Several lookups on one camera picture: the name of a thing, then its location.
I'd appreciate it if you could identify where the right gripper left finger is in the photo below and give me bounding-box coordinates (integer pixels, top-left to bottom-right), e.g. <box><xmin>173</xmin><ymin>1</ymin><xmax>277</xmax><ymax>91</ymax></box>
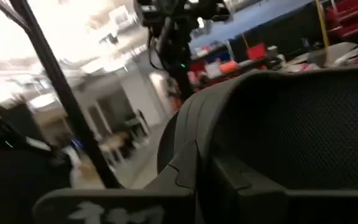
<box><xmin>144</xmin><ymin>139</ymin><xmax>199</xmax><ymax>190</ymax></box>

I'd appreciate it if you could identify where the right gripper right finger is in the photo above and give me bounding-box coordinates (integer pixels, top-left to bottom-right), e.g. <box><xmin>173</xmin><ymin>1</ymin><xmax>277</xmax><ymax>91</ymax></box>
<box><xmin>197</xmin><ymin>156</ymin><xmax>358</xmax><ymax>224</ymax></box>

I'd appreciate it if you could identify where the small red box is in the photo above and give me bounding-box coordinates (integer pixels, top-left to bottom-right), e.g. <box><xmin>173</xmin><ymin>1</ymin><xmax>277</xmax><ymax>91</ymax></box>
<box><xmin>246</xmin><ymin>42</ymin><xmax>267</xmax><ymax>60</ymax></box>

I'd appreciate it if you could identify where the red shelf unit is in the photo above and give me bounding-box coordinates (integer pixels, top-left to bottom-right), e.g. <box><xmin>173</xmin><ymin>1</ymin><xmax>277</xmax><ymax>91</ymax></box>
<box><xmin>326</xmin><ymin>0</ymin><xmax>358</xmax><ymax>45</ymax></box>

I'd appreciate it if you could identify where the yellow cord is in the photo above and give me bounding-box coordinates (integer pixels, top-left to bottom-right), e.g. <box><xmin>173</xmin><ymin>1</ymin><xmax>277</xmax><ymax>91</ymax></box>
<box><xmin>314</xmin><ymin>0</ymin><xmax>331</xmax><ymax>65</ymax></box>

